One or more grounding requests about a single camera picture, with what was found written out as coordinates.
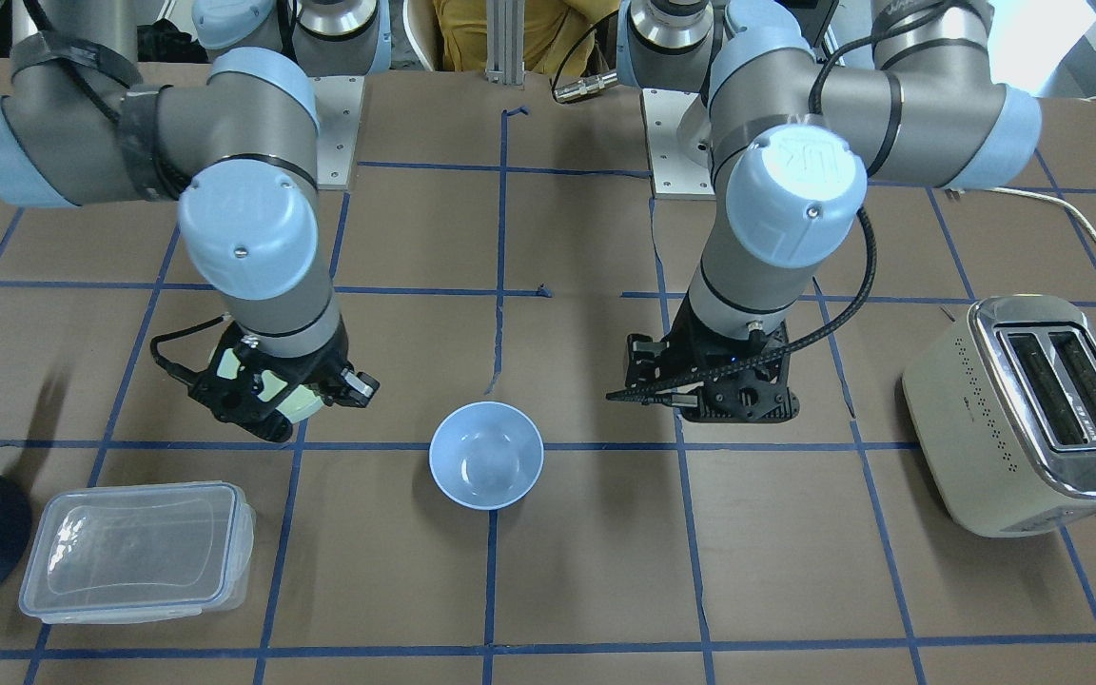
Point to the cream steel toaster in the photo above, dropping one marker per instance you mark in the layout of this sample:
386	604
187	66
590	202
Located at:
1004	406

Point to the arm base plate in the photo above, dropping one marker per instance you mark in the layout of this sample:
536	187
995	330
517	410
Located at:
339	107
677	134

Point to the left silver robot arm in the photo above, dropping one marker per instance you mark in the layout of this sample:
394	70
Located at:
793	143

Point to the aluminium frame post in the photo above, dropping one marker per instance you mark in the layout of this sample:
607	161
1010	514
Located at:
504	43

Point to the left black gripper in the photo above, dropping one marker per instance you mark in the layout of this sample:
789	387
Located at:
643	358

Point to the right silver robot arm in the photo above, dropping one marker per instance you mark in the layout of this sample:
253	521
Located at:
239	157

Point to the blue bowl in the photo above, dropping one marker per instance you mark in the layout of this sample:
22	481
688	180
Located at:
486	455

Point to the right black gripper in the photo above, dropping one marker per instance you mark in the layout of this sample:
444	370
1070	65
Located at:
355	384

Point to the green bowl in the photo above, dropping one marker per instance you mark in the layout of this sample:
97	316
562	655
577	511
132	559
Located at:
298	406

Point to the clear plastic food container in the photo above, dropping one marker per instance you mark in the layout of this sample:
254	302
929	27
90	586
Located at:
134	554

